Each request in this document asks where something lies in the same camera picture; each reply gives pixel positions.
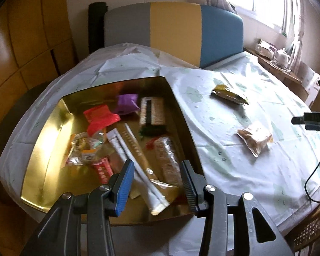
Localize grey yellow blue chair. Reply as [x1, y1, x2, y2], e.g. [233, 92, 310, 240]
[104, 2, 244, 69]

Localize gold cardboard box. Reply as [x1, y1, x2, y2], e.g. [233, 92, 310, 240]
[20, 76, 205, 224]

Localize large red snack packet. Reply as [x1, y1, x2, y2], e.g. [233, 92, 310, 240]
[87, 113, 121, 137]

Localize clear brown snack packet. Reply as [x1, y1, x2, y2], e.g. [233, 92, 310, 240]
[236, 121, 273, 157]

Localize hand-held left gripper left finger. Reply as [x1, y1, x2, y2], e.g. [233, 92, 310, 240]
[20, 159, 135, 256]

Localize black cable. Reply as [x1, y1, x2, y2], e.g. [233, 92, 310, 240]
[304, 135, 320, 204]

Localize yellow green snack packet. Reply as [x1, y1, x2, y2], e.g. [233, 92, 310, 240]
[211, 84, 249, 106]

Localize wooden side table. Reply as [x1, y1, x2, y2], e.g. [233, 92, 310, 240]
[255, 50, 310, 100]

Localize long white stick packet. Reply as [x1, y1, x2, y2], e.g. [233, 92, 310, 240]
[107, 123, 169, 215]

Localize white green-printed tablecloth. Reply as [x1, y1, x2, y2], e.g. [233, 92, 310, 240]
[0, 42, 320, 256]

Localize white cardboard box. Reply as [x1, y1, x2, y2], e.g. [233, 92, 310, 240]
[299, 61, 320, 105]

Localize clear red-ended grain bar packet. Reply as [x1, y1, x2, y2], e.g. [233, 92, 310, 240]
[153, 136, 183, 186]

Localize clear packet with orange print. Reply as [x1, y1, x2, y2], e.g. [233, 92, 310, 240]
[66, 132, 108, 166]

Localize clear cracker packet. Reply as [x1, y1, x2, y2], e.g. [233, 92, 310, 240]
[139, 96, 166, 127]

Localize dark green snack packet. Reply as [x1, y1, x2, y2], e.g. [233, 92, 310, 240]
[138, 125, 166, 140]

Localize small red white-labelled packet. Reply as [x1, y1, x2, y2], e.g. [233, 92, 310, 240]
[93, 157, 114, 185]

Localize white teapot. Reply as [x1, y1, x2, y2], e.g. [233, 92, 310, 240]
[274, 48, 292, 65]

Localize wicker chair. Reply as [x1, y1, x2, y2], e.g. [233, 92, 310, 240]
[285, 189, 320, 256]

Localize purple snack packet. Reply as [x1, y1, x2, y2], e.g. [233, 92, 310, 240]
[116, 93, 140, 115]

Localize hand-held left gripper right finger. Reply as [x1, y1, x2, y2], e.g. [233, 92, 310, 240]
[181, 160, 294, 256]

